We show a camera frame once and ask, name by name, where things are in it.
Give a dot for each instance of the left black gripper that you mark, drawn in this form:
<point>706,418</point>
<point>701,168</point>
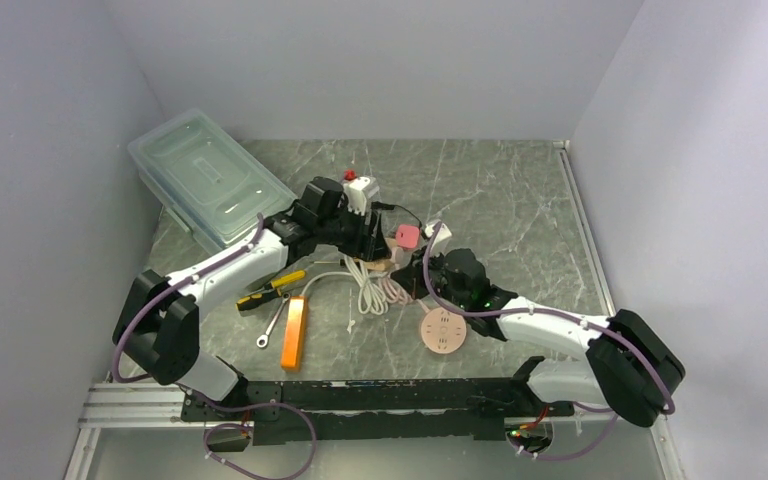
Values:
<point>367,246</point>

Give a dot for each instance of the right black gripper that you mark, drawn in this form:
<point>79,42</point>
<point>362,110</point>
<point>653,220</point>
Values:
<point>412,277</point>

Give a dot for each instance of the pink round socket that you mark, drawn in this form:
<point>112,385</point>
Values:
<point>442,331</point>

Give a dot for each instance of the beige cube socket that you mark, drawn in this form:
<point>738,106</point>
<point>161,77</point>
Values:
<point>397,259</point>

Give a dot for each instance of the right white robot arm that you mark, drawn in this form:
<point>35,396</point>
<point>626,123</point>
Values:
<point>617,361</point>

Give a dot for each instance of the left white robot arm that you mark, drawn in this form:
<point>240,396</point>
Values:
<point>159,325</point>

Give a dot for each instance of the yellow black screwdriver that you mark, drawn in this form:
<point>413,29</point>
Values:
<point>258,299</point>

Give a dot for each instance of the clear plastic storage box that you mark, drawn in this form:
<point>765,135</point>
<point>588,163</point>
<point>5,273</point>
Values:
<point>209,183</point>

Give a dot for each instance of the silver wrench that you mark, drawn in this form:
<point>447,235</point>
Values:
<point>263,340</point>

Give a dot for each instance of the orange power strip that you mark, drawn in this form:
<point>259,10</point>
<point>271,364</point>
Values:
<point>294,335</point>

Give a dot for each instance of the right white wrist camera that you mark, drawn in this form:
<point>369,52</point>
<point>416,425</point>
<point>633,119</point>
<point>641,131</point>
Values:
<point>437,235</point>

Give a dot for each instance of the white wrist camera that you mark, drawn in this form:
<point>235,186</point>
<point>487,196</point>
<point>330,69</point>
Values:
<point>437,235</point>
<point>359,191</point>

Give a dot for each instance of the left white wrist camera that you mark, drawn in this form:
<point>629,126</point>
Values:
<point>359,191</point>

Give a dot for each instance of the yellow handled screwdriver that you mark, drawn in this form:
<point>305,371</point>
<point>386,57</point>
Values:
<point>282,281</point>

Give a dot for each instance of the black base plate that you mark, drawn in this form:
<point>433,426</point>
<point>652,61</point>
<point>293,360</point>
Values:
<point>479,408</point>

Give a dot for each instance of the aluminium rail frame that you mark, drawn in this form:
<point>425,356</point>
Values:
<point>137,405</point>

